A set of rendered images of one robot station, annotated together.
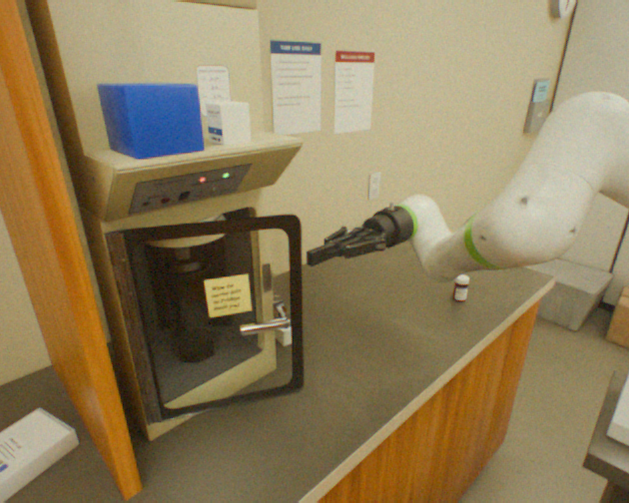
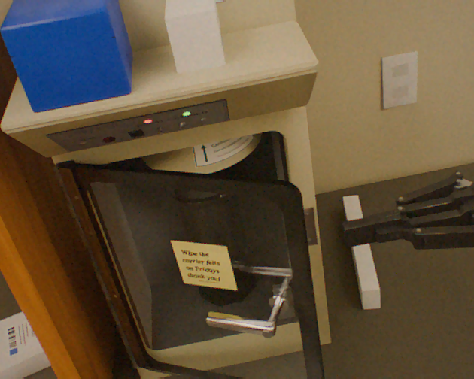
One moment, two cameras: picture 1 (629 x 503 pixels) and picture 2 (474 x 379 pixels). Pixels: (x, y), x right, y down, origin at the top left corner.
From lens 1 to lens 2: 0.42 m
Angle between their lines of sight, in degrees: 39
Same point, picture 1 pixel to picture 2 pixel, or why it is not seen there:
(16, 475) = (19, 365)
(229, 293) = (204, 263)
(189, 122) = (99, 60)
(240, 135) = (204, 58)
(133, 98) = (13, 42)
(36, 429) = not seen: hidden behind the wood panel
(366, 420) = not seen: outside the picture
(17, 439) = not seen: hidden behind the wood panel
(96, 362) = (32, 313)
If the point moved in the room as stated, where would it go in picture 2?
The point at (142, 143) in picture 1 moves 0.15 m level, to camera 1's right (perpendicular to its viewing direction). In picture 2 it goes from (35, 94) to (147, 125)
